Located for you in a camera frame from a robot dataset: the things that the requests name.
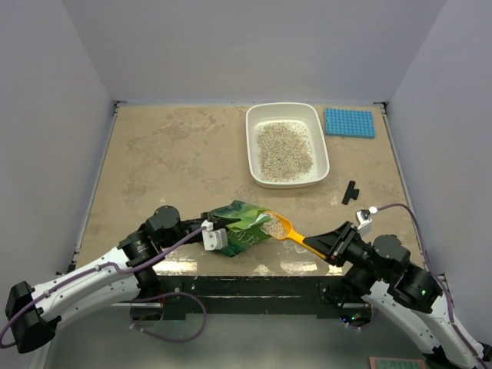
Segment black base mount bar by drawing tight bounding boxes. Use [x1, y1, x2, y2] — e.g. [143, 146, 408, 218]
[141, 276, 379, 326]

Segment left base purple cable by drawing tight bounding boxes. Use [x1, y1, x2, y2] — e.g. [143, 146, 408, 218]
[129, 291, 210, 341]

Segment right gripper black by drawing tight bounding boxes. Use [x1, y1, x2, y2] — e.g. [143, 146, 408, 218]
[303, 220, 391, 281]

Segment black clip on table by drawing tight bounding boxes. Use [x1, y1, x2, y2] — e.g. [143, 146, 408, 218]
[341, 180, 360, 205]

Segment blue studded plate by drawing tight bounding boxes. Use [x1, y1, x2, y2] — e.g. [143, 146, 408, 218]
[324, 108, 376, 139]

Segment green litter bag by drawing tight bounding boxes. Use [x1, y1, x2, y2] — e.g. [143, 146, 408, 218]
[211, 200, 272, 258]

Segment pink green card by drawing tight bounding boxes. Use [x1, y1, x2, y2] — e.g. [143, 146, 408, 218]
[369, 357, 426, 369]

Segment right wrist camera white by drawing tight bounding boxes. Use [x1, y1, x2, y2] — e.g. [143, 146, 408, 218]
[355, 206, 378, 236]

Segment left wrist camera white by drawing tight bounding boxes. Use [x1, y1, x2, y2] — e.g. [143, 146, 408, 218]
[201, 227, 228, 251]

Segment cat litter granules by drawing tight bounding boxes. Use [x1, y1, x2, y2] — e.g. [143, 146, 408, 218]
[256, 121, 314, 182]

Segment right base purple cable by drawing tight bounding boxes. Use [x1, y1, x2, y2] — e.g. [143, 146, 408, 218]
[344, 307, 381, 331]

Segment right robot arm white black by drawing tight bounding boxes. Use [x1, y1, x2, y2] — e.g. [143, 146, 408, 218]
[302, 221, 491, 368]

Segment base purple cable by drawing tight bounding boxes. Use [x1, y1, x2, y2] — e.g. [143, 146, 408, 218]
[344, 307, 381, 331]
[129, 291, 210, 341]

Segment orange plastic scoop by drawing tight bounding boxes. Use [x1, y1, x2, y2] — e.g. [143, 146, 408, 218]
[261, 211, 306, 247]

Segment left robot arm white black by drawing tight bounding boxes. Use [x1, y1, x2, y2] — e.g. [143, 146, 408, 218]
[1, 205, 233, 354]

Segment white litter box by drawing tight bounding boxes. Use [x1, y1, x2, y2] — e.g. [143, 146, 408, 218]
[245, 102, 330, 189]

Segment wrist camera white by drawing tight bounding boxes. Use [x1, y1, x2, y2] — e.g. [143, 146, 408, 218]
[355, 206, 378, 236]
[201, 227, 228, 251]

